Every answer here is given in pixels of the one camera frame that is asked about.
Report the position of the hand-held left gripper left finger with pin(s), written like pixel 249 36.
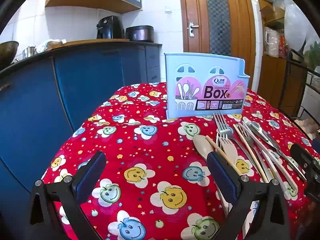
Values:
pixel 90 175

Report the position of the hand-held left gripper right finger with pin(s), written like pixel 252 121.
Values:
pixel 222 177

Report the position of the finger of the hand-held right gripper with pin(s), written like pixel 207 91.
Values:
pixel 302 157

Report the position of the beige chopstick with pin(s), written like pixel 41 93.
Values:
pixel 220 152
pixel 240 136

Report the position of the beige plastic fork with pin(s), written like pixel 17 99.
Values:
pixel 231 152

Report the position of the white plastic knife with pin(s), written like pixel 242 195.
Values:
pixel 277 170

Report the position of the beige plastic spoon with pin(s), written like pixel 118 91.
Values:
pixel 201 145

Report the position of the small metal fork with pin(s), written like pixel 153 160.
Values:
pixel 257 145

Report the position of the steel knife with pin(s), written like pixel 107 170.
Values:
pixel 262 132

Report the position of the light blue utensil box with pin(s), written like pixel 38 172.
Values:
pixel 190 62

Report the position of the pile of eggs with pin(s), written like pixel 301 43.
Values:
pixel 306 127

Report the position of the red smiley-print tablecloth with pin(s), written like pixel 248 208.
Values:
pixel 150 155

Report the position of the wooden shelf unit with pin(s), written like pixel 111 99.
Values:
pixel 270 80

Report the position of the blue kitchen counter cabinet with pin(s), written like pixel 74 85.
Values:
pixel 87 80

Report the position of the green leafy vegetables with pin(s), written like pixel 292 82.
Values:
pixel 313 52

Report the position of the red sauce bottle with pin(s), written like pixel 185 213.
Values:
pixel 283 45

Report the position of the white plastic jug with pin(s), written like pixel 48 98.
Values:
pixel 271 42

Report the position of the steel kettle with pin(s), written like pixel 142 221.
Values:
pixel 30 52

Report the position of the crumpled white bag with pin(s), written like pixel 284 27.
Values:
pixel 50 43

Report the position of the clear plastic bag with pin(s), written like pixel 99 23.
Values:
pixel 297 17

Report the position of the cardboard box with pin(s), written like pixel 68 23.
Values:
pixel 272 13

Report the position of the dark wok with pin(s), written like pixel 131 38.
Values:
pixel 8 51

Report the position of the black air fryer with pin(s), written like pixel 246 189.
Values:
pixel 110 27

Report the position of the dark rice cooker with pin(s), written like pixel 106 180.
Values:
pixel 140 33

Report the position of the wooden door with glass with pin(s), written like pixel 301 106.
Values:
pixel 195 5

